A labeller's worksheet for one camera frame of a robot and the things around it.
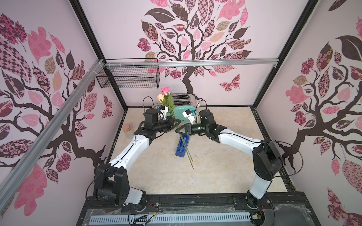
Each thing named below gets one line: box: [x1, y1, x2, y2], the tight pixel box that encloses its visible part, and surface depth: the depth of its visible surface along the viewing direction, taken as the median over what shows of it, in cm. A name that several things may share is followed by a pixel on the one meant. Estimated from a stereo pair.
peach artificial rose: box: [156, 93, 165, 104], surface depth 81 cm
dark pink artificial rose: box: [161, 86, 195, 170], surface depth 82 cm
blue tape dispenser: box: [175, 134, 190, 158], surface depth 94 cm
